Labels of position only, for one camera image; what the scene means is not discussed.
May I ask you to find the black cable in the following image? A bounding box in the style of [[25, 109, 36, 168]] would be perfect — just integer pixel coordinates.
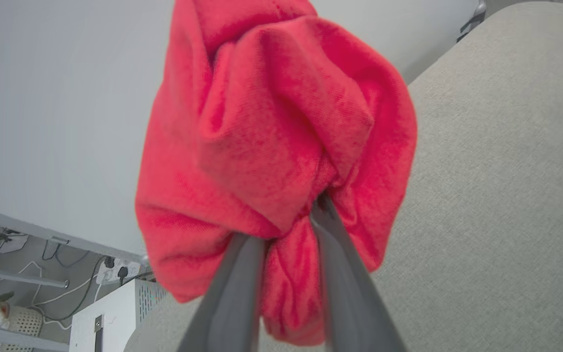
[[42, 257, 108, 323]]

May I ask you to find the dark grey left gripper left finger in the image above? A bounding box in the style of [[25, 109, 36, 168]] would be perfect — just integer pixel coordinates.
[[177, 234, 267, 352]]

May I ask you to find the red garment with white trim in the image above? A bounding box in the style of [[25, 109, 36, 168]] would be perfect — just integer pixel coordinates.
[[135, 0, 418, 347]]

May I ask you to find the white metal box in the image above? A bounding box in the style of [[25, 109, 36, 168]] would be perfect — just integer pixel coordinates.
[[69, 280, 167, 352]]

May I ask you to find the white perforated plastic basket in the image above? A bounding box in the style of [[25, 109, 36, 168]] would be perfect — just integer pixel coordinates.
[[0, 306, 43, 352]]

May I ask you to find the white power strip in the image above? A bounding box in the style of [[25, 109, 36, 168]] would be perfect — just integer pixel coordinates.
[[97, 258, 141, 285]]

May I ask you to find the grey fabric sofa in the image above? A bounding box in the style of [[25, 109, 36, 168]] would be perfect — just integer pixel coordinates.
[[124, 1, 563, 352]]

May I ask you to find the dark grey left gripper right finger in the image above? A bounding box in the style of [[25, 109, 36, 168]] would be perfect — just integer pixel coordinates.
[[309, 195, 408, 352]]

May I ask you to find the white cable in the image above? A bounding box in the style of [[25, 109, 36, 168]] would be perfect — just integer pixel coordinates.
[[18, 261, 104, 330]]

